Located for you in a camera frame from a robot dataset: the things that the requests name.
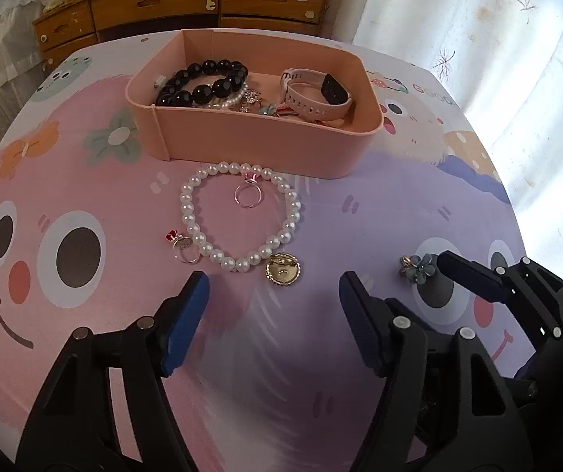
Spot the blue flower hair clip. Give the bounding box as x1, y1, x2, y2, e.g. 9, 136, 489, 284
400, 254, 438, 286

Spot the white pearl bracelet gold charm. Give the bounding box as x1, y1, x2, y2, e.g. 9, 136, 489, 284
165, 161, 303, 287

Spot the pink smart watch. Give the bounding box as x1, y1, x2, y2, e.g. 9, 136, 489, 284
280, 68, 354, 122

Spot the black bead bracelet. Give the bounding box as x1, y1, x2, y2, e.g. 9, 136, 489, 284
154, 59, 249, 108

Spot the long pearl necklace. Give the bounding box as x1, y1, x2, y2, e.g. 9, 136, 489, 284
209, 83, 263, 113

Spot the cartoon printed tablecloth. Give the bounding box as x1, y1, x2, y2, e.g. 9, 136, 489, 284
0, 34, 532, 471

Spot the pink plastic tray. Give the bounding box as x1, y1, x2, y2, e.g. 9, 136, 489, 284
126, 29, 383, 179

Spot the white floral curtain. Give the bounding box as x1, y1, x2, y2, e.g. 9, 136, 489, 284
324, 0, 563, 278

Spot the small white tag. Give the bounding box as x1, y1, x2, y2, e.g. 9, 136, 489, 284
153, 75, 166, 87

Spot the wooden desk with drawers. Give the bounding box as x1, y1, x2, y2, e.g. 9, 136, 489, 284
33, 0, 328, 74

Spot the ring with red bow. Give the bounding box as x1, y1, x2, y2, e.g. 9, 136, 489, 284
164, 228, 204, 266

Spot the pink ring inside bracelet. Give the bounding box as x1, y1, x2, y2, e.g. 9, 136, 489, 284
233, 176, 264, 210

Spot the red string bracelet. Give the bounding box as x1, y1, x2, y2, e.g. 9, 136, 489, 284
278, 104, 322, 123

